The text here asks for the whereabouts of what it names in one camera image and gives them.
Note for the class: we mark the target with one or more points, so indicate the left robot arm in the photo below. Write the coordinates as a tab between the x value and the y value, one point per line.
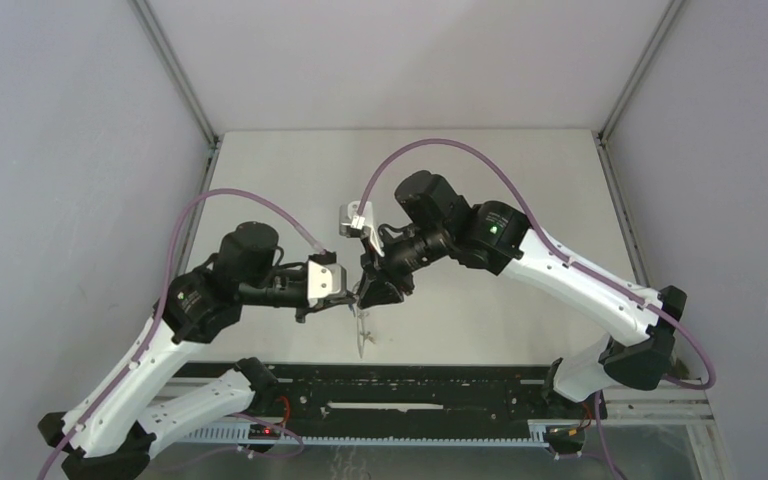
121	426

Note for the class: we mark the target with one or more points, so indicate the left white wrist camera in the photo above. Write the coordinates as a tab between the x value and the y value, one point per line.
325	281

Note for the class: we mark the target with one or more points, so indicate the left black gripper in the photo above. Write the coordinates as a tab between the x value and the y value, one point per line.
323	303

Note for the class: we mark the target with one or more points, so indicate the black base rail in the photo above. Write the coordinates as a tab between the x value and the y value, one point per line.
421	402

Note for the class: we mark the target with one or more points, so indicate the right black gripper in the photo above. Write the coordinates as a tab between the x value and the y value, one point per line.
383	284

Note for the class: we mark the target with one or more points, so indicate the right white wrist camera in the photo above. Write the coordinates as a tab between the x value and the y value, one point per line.
356	220

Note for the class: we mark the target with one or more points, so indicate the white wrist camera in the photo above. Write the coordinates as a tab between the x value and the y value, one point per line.
356	220
325	281

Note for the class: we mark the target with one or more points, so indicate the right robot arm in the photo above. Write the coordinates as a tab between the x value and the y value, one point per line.
497	238

